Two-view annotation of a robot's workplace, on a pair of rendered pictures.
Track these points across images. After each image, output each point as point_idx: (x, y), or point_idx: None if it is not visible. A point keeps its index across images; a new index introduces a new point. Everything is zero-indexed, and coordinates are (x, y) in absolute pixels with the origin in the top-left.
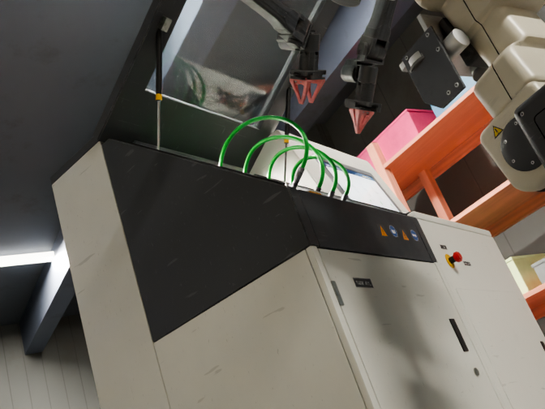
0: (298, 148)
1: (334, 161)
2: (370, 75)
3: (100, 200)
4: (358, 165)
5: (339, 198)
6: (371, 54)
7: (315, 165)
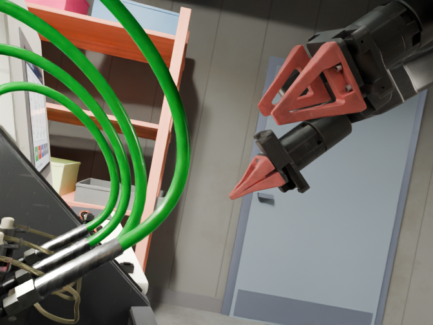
0: (71, 89)
1: (109, 155)
2: (339, 140)
3: None
4: (37, 50)
5: (51, 196)
6: (370, 116)
7: (19, 60)
